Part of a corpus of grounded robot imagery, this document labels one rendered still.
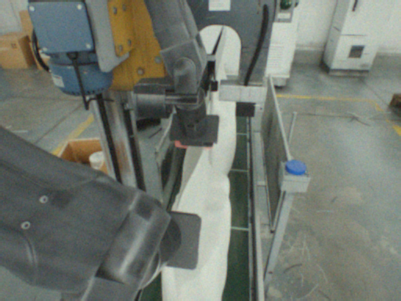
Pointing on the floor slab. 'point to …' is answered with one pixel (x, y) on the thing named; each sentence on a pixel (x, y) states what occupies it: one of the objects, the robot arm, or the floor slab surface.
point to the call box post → (277, 237)
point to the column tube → (115, 112)
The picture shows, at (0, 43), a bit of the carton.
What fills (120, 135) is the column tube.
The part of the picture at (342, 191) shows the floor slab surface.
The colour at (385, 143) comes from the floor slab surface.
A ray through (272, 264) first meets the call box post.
